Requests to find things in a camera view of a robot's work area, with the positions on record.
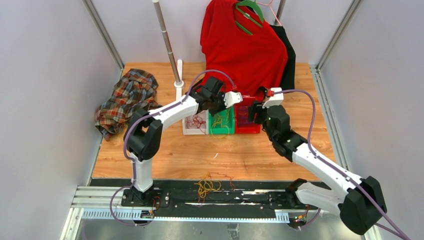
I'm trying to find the green plastic bin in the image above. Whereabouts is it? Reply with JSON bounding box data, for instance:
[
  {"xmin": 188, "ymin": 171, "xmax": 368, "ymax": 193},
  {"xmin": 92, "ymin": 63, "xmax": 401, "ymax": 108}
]
[{"xmin": 208, "ymin": 107, "xmax": 236, "ymax": 135}]

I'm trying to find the red plastic bin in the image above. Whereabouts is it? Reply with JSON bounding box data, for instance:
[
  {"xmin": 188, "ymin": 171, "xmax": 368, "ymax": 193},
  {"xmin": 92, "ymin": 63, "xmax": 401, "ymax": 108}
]
[{"xmin": 233, "ymin": 95, "xmax": 261, "ymax": 134}]

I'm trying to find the thin yellow cable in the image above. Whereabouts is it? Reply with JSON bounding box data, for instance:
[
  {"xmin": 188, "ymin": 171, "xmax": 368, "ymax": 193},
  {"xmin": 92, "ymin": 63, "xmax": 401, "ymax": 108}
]
[
  {"xmin": 210, "ymin": 110, "xmax": 233, "ymax": 132},
  {"xmin": 211, "ymin": 109, "xmax": 235, "ymax": 139}
]

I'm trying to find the thin purple cable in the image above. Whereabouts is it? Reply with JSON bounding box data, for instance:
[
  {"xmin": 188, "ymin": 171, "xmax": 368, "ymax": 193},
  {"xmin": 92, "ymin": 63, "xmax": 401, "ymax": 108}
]
[{"xmin": 236, "ymin": 104, "xmax": 253, "ymax": 128}]

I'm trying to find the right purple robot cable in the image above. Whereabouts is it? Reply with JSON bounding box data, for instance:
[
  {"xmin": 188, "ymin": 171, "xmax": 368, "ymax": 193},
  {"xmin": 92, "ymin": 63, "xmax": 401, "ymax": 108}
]
[{"xmin": 266, "ymin": 88, "xmax": 412, "ymax": 240}]

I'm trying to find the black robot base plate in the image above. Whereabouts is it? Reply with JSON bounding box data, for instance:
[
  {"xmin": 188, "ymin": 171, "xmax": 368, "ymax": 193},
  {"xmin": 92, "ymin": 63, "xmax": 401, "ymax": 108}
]
[{"xmin": 112, "ymin": 179, "xmax": 317, "ymax": 222}]

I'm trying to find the black t-shirt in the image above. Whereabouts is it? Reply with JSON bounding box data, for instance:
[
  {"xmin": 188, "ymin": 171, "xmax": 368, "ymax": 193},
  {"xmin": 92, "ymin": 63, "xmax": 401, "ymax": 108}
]
[{"xmin": 254, "ymin": 21, "xmax": 296, "ymax": 96}]

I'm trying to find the thin red cable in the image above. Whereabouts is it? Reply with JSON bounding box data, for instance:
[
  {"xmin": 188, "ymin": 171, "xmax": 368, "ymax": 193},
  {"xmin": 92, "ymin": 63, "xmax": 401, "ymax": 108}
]
[{"xmin": 185, "ymin": 114, "xmax": 208, "ymax": 131}]

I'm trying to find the colourful cable pile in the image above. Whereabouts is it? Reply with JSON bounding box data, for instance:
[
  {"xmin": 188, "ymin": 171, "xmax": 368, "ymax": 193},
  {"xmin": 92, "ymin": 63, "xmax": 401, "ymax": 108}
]
[{"xmin": 194, "ymin": 171, "xmax": 237, "ymax": 206}]

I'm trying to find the pink clothes hanger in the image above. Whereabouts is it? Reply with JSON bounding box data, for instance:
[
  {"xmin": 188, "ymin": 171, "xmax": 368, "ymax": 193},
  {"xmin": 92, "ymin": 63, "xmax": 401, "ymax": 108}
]
[{"xmin": 255, "ymin": 0, "xmax": 280, "ymax": 26}]

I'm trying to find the white rack base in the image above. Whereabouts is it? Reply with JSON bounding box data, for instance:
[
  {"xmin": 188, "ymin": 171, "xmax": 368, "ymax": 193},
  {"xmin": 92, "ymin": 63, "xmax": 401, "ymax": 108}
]
[{"xmin": 174, "ymin": 59, "xmax": 185, "ymax": 100}]

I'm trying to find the white plastic bin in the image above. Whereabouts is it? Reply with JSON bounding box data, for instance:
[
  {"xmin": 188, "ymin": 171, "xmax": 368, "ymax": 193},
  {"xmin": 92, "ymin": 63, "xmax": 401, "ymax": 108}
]
[{"xmin": 182, "ymin": 111, "xmax": 209, "ymax": 135}]

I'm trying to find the green clothes hanger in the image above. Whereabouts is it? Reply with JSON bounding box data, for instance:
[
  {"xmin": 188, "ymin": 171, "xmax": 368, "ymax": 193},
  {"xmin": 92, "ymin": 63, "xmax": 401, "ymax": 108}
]
[{"xmin": 232, "ymin": 0, "xmax": 265, "ymax": 36}]

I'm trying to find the red t-shirt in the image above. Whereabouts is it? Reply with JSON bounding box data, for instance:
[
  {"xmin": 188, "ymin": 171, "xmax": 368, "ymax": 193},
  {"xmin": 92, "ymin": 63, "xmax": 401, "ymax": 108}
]
[{"xmin": 200, "ymin": 0, "xmax": 289, "ymax": 100}]

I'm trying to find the plaid flannel shirt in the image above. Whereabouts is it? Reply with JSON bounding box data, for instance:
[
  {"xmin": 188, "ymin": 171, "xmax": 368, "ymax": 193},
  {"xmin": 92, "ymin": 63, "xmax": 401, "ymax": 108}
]
[{"xmin": 94, "ymin": 68, "xmax": 161, "ymax": 141}]

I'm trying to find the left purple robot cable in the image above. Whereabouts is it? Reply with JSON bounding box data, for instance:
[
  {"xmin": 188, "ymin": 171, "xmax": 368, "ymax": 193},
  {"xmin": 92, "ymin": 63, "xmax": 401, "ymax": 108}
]
[{"xmin": 109, "ymin": 69, "xmax": 238, "ymax": 228}]

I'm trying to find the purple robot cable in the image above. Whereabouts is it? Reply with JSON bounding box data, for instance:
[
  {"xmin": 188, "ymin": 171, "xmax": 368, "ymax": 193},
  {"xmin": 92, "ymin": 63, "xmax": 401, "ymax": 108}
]
[
  {"xmin": 266, "ymin": 88, "xmax": 412, "ymax": 240},
  {"xmin": 109, "ymin": 69, "xmax": 238, "ymax": 228}
]

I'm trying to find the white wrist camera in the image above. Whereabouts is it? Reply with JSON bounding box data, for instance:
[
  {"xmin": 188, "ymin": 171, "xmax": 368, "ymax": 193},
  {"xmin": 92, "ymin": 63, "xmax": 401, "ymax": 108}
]
[
  {"xmin": 262, "ymin": 87, "xmax": 284, "ymax": 109},
  {"xmin": 223, "ymin": 91, "xmax": 243, "ymax": 109}
]

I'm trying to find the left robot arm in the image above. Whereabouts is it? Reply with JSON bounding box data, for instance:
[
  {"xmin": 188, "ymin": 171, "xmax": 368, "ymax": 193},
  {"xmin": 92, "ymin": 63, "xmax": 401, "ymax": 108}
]
[{"xmin": 124, "ymin": 77, "xmax": 226, "ymax": 207}]

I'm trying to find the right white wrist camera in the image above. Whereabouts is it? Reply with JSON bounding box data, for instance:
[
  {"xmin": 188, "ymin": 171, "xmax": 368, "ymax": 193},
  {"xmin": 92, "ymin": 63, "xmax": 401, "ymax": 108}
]
[{"xmin": 262, "ymin": 87, "xmax": 284, "ymax": 109}]

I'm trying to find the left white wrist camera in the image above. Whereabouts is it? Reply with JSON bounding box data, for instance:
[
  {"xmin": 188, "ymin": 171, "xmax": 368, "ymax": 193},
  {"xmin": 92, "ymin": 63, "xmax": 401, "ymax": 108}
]
[{"xmin": 223, "ymin": 91, "xmax": 243, "ymax": 109}]

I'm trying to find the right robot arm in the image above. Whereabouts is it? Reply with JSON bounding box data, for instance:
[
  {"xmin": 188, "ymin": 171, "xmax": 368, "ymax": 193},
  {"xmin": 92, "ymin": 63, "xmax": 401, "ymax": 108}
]
[{"xmin": 248, "ymin": 101, "xmax": 387, "ymax": 235}]

